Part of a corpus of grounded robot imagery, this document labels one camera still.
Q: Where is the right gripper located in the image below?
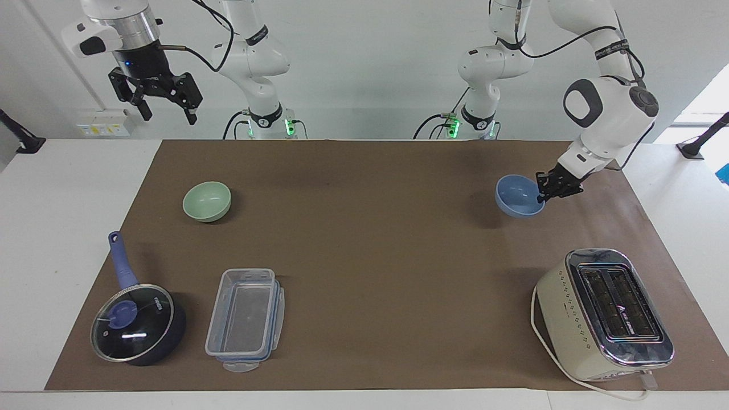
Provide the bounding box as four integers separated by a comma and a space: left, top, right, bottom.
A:
108, 42, 204, 126

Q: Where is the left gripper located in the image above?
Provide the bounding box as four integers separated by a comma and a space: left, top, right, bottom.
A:
535, 161, 585, 204

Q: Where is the blue bowl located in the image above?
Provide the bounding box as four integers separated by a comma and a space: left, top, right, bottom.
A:
494, 174, 547, 219

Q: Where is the green bowl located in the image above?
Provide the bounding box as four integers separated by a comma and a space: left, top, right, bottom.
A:
182, 181, 232, 223

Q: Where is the cream and chrome toaster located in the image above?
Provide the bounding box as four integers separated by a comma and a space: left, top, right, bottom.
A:
535, 248, 675, 383

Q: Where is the black stand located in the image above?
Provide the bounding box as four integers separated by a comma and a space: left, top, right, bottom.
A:
0, 108, 47, 155
675, 111, 729, 160

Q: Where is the glass lid with blue knob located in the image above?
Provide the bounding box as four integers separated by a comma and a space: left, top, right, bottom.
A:
91, 284, 175, 363

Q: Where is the clear plastic container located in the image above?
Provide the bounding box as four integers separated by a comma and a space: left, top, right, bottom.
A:
204, 268, 286, 374

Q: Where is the dark blue saucepan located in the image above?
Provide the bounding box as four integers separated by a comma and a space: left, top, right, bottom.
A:
90, 231, 187, 367

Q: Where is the black cable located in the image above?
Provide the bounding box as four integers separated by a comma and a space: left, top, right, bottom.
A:
222, 110, 252, 140
511, 0, 657, 171
155, 0, 236, 73
412, 112, 460, 140

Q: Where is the white wall socket box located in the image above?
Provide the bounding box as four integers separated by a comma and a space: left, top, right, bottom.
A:
76, 109, 132, 138

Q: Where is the white toaster cord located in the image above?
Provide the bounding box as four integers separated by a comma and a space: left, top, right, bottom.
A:
530, 285, 659, 402

